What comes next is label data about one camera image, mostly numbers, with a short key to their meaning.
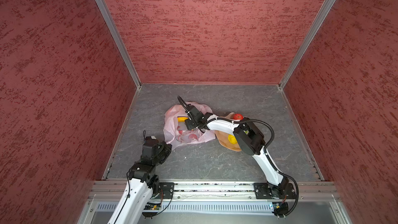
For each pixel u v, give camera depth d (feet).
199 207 2.33
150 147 2.00
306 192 2.49
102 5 2.57
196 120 2.54
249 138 1.90
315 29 2.89
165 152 2.38
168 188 2.45
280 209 2.37
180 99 2.79
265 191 2.42
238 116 3.02
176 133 2.85
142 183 1.78
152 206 2.35
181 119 3.05
